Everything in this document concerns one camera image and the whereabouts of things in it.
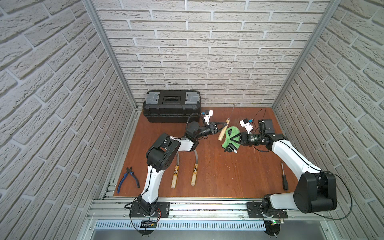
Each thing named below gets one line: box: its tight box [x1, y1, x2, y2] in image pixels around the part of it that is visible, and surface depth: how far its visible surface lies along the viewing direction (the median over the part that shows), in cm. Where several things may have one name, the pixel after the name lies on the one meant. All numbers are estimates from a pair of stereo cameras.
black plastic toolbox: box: [143, 90, 201, 123], surface depth 102 cm
